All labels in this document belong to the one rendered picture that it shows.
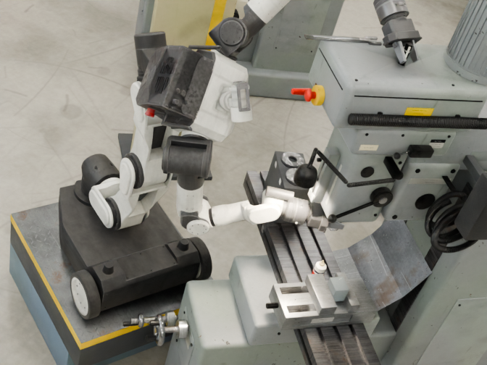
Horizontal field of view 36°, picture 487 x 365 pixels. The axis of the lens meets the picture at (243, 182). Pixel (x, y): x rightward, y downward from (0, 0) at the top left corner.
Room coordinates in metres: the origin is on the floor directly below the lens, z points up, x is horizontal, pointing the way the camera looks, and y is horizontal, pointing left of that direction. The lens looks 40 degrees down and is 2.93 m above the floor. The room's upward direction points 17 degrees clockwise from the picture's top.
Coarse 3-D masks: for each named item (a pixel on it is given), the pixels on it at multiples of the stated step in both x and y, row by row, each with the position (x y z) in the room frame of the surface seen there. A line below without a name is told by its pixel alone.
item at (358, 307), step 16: (272, 288) 1.79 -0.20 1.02; (288, 288) 1.80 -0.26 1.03; (304, 288) 1.82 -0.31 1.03; (352, 288) 1.89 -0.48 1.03; (288, 304) 1.73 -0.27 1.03; (304, 304) 1.75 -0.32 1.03; (336, 304) 1.79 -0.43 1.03; (352, 304) 1.78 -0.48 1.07; (368, 304) 1.84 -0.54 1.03; (288, 320) 1.67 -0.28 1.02; (304, 320) 1.70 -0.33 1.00; (320, 320) 1.73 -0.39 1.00; (336, 320) 1.76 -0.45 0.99; (352, 320) 1.78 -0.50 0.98; (368, 320) 1.81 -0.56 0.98
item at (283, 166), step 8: (280, 152) 2.38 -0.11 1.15; (288, 152) 2.38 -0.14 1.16; (272, 160) 2.37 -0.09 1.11; (280, 160) 2.33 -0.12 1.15; (288, 160) 2.33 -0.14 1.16; (296, 160) 2.35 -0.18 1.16; (304, 160) 2.38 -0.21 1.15; (272, 168) 2.35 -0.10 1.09; (280, 168) 2.29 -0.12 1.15; (288, 168) 2.30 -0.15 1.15; (296, 168) 2.31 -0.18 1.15; (272, 176) 2.32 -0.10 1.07; (280, 176) 2.24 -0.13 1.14; (288, 176) 2.24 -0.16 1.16; (272, 184) 2.29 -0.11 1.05; (280, 184) 2.22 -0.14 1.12; (288, 184) 2.21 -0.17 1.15; (296, 192) 2.19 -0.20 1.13; (304, 192) 2.20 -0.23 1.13
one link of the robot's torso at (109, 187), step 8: (104, 184) 2.35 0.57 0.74; (112, 184) 2.36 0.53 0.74; (96, 192) 2.30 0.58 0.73; (104, 192) 2.33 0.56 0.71; (112, 192) 2.36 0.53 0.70; (96, 200) 2.27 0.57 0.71; (104, 200) 2.26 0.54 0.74; (96, 208) 2.27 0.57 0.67; (104, 208) 2.23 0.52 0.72; (104, 216) 2.21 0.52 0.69; (112, 216) 2.20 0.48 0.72; (104, 224) 2.21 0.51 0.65; (112, 224) 2.19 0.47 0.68
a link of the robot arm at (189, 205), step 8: (184, 192) 1.83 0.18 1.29; (192, 192) 1.83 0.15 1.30; (200, 192) 1.85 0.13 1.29; (176, 200) 1.87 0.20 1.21; (184, 200) 1.83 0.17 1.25; (192, 200) 1.84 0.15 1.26; (200, 200) 1.86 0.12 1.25; (176, 208) 1.87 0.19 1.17; (184, 208) 1.84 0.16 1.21; (192, 208) 1.84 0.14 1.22; (200, 208) 1.87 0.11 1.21; (184, 216) 1.83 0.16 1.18; (192, 216) 1.84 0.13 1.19; (184, 224) 1.84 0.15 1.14; (192, 224) 1.84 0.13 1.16; (200, 224) 1.84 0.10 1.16; (208, 224) 1.86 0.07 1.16; (192, 232) 1.84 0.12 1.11; (200, 232) 1.85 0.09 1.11
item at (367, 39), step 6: (306, 36) 1.95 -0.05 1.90; (312, 36) 1.96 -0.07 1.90; (318, 36) 1.97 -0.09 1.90; (324, 36) 1.98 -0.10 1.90; (330, 36) 1.99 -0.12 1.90; (336, 36) 2.00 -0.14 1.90; (342, 36) 2.01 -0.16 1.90; (366, 36) 2.06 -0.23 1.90; (372, 36) 2.07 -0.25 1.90; (360, 42) 2.02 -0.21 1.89; (366, 42) 2.03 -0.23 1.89; (372, 42) 2.03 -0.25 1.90; (378, 42) 2.05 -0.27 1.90
